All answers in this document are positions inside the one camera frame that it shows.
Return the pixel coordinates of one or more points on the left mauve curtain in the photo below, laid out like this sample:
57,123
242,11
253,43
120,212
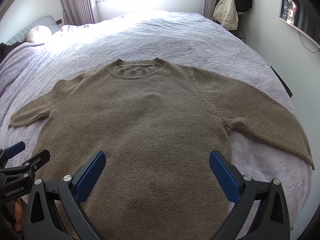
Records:
80,12

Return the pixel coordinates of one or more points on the person's left hand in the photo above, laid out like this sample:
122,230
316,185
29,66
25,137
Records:
16,211

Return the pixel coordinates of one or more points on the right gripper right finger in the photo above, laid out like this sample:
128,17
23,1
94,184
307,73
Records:
271,220

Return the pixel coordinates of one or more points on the wall mounted television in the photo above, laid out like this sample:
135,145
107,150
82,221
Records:
295,14

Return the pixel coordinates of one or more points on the round cream pillow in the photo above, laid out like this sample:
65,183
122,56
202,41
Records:
39,34

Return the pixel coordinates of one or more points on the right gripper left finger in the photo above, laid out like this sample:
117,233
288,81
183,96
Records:
43,221

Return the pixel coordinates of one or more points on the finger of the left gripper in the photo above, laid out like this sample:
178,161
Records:
29,167
10,152

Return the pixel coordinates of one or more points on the black bed frame edge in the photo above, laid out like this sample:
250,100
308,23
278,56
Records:
290,94

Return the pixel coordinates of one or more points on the lavender embossed bedspread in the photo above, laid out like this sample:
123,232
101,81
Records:
31,70

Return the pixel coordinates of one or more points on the grey padded headboard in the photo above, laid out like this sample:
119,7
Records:
47,21

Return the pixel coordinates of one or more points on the brown knit sweater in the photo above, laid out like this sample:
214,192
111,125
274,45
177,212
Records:
157,123

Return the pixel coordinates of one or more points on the cream puffer jacket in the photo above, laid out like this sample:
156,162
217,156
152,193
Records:
226,15

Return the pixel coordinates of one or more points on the dark clothes by headboard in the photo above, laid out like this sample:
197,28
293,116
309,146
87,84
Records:
6,49

